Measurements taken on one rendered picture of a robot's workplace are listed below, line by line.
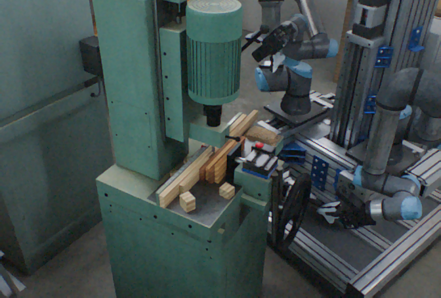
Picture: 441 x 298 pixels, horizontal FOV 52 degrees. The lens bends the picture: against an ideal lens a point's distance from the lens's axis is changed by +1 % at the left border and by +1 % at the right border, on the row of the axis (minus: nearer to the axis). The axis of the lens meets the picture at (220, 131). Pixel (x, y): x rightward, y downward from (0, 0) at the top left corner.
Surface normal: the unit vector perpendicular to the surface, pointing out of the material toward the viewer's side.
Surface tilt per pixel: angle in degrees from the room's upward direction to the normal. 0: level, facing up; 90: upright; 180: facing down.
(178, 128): 90
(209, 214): 0
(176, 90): 90
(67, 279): 0
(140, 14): 90
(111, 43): 90
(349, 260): 0
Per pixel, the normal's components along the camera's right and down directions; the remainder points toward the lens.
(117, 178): 0.01, -0.83
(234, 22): 0.66, 0.42
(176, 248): -0.50, 0.47
